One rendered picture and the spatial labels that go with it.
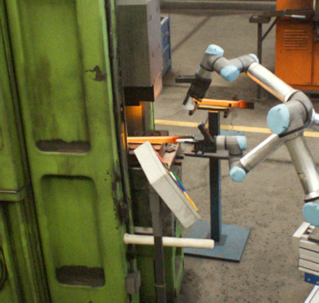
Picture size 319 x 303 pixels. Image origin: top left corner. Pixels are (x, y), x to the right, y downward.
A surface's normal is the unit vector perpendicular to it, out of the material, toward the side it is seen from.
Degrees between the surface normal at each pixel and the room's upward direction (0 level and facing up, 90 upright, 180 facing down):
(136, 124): 90
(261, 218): 0
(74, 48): 89
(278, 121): 83
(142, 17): 90
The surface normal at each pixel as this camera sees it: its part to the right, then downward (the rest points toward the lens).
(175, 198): 0.24, 0.39
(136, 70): -0.19, 0.41
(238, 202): -0.05, -0.91
